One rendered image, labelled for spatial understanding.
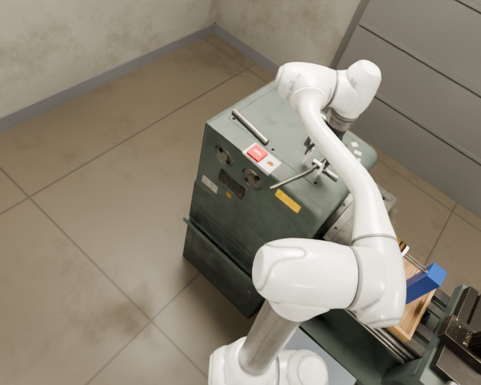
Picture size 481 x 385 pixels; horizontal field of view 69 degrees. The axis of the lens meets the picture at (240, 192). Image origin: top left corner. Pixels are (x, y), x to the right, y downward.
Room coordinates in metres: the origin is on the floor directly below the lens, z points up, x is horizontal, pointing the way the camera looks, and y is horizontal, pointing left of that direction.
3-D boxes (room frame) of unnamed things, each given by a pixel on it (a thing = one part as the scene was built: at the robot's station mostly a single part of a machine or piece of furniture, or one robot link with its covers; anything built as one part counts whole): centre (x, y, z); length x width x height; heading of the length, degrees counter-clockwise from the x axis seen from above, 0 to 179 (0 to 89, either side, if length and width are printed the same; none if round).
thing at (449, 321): (0.60, -1.01, 1.00); 0.20 x 0.10 x 0.05; 64
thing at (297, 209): (1.08, -0.14, 1.06); 0.59 x 0.48 x 0.39; 64
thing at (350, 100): (0.93, -0.21, 1.64); 0.13 x 0.11 x 0.16; 103
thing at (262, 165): (0.91, -0.03, 1.23); 0.13 x 0.08 x 0.06; 64
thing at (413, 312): (0.80, -0.77, 0.89); 0.36 x 0.30 x 0.04; 154
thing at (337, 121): (0.93, -0.22, 1.53); 0.09 x 0.09 x 0.06
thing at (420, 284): (0.78, -0.82, 1.00); 0.08 x 0.06 x 0.23; 154
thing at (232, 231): (1.08, -0.14, 0.43); 0.60 x 0.48 x 0.86; 64
